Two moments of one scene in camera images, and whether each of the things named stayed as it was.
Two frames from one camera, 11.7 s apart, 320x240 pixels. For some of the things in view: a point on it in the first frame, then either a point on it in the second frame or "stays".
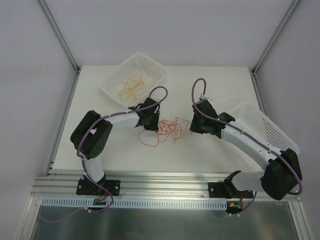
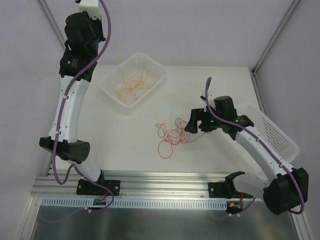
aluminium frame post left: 59,34 stays
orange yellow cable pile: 178,129 -> 173,136
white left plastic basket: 134,80 stays
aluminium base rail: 52,184 stays
